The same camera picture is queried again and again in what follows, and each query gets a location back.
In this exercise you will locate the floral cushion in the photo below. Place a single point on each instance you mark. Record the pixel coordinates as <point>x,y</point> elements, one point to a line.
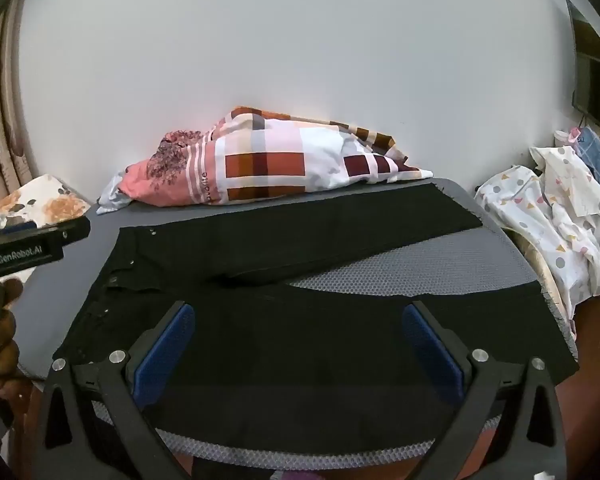
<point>40,205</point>

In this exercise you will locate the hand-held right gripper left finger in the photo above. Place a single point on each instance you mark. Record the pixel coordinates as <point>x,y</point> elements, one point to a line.
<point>167,345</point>

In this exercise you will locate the white crumpled cloth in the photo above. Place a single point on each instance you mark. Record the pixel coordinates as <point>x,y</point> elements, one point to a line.
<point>112,195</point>

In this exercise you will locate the small pink white object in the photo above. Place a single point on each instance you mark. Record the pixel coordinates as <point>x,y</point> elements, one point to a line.
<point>566,136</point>

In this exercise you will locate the white dotted sheet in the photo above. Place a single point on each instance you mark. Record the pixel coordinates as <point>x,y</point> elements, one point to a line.
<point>535,200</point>

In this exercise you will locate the beige curtain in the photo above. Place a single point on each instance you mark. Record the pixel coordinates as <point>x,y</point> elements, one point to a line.
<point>7,110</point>

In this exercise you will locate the wall television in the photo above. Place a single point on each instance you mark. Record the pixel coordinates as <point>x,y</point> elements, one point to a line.
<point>592,75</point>

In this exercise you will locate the person's left hand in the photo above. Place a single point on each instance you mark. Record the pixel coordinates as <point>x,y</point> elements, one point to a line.
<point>2,340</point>

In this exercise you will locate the person's purple clothing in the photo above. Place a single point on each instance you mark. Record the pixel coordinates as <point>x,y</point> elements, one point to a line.
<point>300,475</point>

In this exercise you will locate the grey mesh mattress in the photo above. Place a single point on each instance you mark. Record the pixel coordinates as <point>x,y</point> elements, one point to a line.
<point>430,265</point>

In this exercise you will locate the pink checked pillow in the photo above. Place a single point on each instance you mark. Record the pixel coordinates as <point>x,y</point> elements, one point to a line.
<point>260,160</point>

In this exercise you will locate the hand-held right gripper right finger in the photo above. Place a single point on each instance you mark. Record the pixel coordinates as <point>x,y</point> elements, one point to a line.
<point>430,345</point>

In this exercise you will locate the black pants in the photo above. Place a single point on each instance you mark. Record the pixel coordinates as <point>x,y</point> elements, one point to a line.
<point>280,350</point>

